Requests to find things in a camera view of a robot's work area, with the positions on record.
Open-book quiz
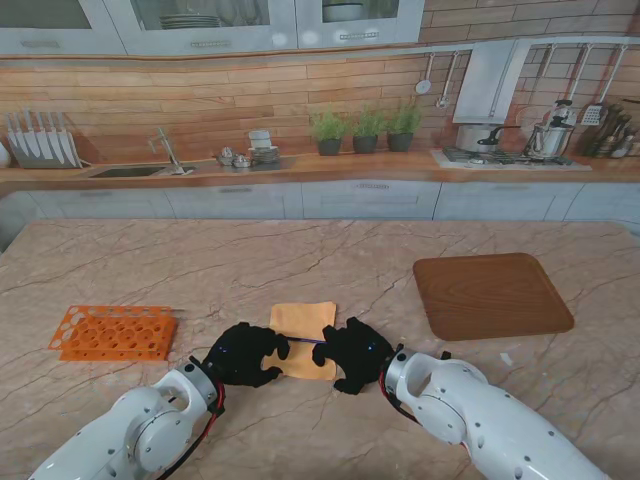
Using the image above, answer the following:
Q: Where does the orange test tube rack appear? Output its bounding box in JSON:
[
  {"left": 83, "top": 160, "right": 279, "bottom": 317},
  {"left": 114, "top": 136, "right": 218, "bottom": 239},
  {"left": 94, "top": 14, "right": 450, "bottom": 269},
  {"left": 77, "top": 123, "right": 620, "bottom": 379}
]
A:
[{"left": 47, "top": 304, "right": 179, "bottom": 362}]

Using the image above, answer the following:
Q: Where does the red black left arm cable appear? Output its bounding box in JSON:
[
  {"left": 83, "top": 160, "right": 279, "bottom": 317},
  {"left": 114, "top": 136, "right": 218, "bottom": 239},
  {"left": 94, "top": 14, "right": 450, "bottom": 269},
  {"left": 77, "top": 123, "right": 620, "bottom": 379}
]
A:
[{"left": 154, "top": 379, "right": 229, "bottom": 476}]

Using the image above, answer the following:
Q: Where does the brown wooden tray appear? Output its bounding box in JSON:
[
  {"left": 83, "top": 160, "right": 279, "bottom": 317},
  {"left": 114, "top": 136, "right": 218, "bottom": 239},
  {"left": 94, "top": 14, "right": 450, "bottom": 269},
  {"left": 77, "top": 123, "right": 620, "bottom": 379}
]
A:
[{"left": 412, "top": 252, "right": 575, "bottom": 343}]

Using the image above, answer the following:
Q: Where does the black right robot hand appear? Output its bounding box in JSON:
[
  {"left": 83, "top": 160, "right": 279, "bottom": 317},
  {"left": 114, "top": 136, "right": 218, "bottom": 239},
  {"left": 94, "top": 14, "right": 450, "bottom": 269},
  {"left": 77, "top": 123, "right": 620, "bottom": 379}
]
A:
[{"left": 310, "top": 316, "right": 396, "bottom": 396}]

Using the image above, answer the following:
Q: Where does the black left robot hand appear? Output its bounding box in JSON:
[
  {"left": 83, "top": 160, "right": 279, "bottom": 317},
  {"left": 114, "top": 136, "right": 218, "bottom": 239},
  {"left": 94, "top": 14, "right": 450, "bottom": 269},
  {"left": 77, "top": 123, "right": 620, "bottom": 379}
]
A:
[{"left": 202, "top": 322, "right": 291, "bottom": 389}]

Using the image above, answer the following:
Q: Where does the printed kitchen backdrop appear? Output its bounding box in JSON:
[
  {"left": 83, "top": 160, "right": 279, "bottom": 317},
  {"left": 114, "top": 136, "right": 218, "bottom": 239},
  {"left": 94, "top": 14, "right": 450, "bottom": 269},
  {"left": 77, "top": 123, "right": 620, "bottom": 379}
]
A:
[{"left": 0, "top": 0, "right": 640, "bottom": 224}]

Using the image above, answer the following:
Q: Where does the red black right arm cable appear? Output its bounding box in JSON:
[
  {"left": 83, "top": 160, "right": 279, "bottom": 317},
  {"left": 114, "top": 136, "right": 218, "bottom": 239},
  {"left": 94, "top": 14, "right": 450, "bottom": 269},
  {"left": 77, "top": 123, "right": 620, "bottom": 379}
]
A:
[{"left": 377, "top": 369, "right": 421, "bottom": 426}]

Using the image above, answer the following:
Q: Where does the orange cloth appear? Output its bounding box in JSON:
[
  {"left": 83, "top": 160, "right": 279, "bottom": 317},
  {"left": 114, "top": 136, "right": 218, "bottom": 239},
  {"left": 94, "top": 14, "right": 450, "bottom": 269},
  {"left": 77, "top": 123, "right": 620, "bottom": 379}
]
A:
[{"left": 263, "top": 299, "right": 339, "bottom": 381}]

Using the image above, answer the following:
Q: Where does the red black arm cable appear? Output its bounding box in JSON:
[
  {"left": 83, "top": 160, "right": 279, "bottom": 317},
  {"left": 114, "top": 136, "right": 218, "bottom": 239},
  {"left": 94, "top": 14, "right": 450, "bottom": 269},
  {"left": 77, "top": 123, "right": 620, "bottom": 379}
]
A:
[
  {"left": 154, "top": 379, "right": 229, "bottom": 476},
  {"left": 377, "top": 369, "right": 421, "bottom": 426}
]

